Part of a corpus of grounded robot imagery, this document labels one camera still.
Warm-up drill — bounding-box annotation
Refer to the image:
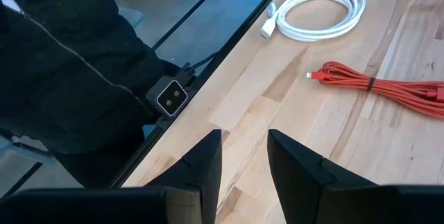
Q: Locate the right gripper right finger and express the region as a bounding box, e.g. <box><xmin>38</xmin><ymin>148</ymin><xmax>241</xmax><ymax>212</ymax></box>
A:
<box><xmin>266</xmin><ymin>129</ymin><xmax>444</xmax><ymax>224</ymax></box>

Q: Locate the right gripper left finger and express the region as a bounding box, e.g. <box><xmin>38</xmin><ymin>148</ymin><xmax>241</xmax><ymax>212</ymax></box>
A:
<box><xmin>0</xmin><ymin>129</ymin><xmax>223</xmax><ymax>224</ymax></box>

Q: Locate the red cable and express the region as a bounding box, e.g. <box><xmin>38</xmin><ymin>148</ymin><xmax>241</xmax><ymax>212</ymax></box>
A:
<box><xmin>305</xmin><ymin>60</ymin><xmax>444</xmax><ymax>119</ymax></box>

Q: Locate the person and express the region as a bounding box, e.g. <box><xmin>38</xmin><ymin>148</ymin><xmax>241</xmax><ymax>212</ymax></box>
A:
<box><xmin>0</xmin><ymin>0</ymin><xmax>181</xmax><ymax>187</ymax></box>

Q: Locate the small black table camera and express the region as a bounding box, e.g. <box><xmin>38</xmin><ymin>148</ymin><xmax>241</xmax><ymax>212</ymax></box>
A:
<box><xmin>145</xmin><ymin>76</ymin><xmax>190</xmax><ymax>117</ymax></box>

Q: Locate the black metal table frame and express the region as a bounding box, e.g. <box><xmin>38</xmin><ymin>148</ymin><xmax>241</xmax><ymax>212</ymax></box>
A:
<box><xmin>110</xmin><ymin>0</ymin><xmax>294</xmax><ymax>189</ymax></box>

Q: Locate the white coiled cable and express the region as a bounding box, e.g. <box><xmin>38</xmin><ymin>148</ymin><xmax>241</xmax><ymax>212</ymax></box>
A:
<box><xmin>259</xmin><ymin>0</ymin><xmax>367</xmax><ymax>43</ymax></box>

